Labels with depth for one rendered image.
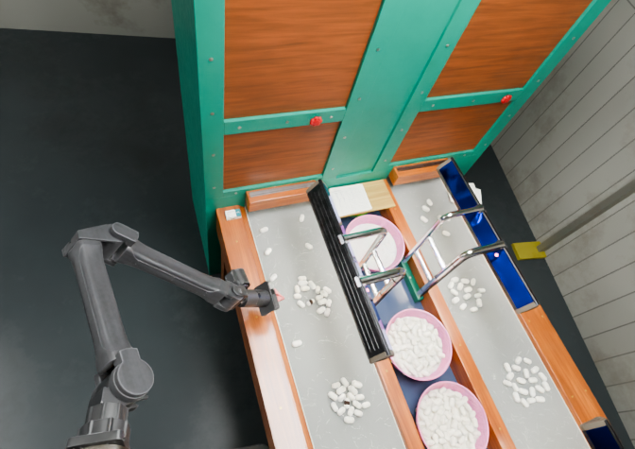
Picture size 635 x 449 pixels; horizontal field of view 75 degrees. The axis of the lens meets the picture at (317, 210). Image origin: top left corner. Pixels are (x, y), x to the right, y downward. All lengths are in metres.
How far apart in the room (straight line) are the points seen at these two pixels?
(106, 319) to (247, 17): 0.77
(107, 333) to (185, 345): 1.36
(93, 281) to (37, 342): 1.46
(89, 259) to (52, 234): 1.63
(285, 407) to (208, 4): 1.21
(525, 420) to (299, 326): 0.90
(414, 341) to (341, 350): 0.29
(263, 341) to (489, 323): 0.93
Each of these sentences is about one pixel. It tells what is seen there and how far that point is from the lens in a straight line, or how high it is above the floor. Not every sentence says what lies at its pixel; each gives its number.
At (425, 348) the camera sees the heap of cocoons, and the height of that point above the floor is 0.72.
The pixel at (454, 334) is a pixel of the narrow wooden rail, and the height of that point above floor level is 0.76.
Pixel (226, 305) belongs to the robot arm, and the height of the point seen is 1.03.
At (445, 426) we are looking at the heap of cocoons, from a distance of 1.70.
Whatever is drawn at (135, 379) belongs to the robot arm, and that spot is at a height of 1.35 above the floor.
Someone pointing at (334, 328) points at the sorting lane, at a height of 0.74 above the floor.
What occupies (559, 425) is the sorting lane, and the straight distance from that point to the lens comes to 1.95.
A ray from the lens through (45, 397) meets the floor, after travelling 2.41.
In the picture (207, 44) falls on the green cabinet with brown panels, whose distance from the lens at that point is 1.14.
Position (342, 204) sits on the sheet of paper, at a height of 0.78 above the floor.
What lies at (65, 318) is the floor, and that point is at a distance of 2.49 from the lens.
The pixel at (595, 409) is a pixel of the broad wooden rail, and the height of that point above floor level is 0.77.
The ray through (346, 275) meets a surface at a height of 1.08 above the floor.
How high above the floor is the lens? 2.26
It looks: 57 degrees down
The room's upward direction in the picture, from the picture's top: 21 degrees clockwise
